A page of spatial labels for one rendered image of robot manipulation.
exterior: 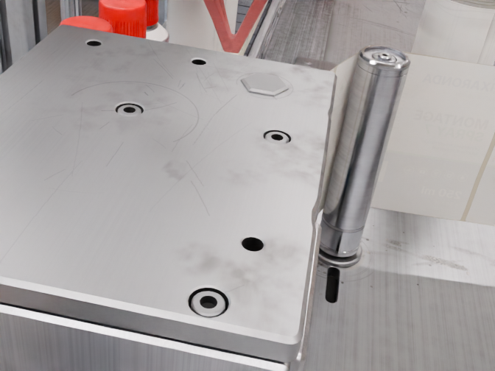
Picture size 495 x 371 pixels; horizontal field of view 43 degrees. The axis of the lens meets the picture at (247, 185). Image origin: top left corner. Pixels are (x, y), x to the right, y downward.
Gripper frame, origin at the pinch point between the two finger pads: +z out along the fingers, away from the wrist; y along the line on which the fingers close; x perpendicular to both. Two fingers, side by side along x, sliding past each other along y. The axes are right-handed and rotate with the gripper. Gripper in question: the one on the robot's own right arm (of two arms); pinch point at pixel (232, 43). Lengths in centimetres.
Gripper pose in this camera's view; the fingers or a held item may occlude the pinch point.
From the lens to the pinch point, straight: 59.4
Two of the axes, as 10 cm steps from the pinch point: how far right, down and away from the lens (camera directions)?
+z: -0.9, 8.2, 5.7
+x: -9.8, -1.6, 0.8
